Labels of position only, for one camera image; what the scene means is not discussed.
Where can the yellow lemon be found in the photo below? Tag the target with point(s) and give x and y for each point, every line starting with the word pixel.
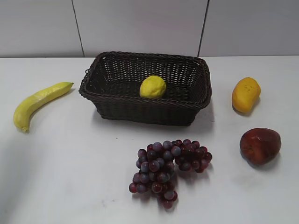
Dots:
pixel 152 87

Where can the black woven basket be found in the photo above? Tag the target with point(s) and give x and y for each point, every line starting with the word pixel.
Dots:
pixel 112 84

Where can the dark red apple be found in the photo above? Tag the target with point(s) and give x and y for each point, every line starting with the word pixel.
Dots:
pixel 260 145

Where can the yellow banana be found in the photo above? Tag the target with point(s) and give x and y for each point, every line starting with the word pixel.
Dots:
pixel 25 110

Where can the yellow orange mango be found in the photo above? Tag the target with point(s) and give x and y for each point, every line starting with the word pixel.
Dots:
pixel 245 94

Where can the purple grape bunch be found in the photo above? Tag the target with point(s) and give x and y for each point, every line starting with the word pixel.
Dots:
pixel 156 167

